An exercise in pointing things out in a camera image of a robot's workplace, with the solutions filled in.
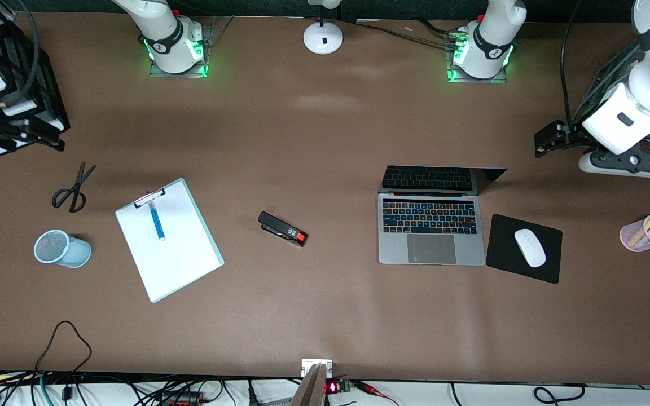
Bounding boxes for blue marker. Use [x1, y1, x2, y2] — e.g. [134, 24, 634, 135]
[148, 202, 166, 241]

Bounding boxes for silver laptop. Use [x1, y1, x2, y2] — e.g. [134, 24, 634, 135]
[377, 165, 508, 266]

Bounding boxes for black stacked paper tray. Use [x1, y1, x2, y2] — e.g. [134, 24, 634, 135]
[0, 11, 71, 154]

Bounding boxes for black scissors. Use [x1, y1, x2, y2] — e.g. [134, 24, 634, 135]
[51, 162, 97, 213]

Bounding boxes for white computer mouse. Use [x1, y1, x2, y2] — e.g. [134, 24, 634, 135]
[514, 228, 547, 268]

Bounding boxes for blue mesh cup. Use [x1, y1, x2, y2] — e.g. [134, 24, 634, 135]
[34, 230, 93, 269]

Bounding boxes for black mouse pad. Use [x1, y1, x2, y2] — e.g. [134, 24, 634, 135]
[486, 214, 563, 285]

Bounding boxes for white clipboard teal edge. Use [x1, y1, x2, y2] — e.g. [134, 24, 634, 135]
[115, 178, 225, 303]

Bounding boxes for black red stapler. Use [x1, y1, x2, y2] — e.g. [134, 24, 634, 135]
[258, 211, 308, 247]

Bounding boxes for white round lamp base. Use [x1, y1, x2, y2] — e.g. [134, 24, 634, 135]
[303, 0, 344, 55]

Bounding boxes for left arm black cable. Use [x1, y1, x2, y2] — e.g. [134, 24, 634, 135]
[560, 0, 585, 131]

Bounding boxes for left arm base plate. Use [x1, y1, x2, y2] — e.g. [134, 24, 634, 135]
[445, 31, 510, 84]

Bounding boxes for thin brown cable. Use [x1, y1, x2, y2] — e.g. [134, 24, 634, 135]
[34, 320, 93, 374]

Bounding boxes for black cable bundle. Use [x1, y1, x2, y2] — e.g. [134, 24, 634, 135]
[353, 19, 461, 48]

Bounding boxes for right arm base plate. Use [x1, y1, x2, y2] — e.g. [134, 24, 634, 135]
[149, 16, 234, 78]

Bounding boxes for teal cable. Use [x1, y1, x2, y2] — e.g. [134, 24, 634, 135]
[39, 374, 56, 406]

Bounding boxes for red wire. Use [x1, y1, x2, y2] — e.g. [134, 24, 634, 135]
[353, 380, 400, 406]

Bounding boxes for grey post white block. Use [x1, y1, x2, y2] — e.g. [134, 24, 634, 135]
[290, 359, 334, 406]

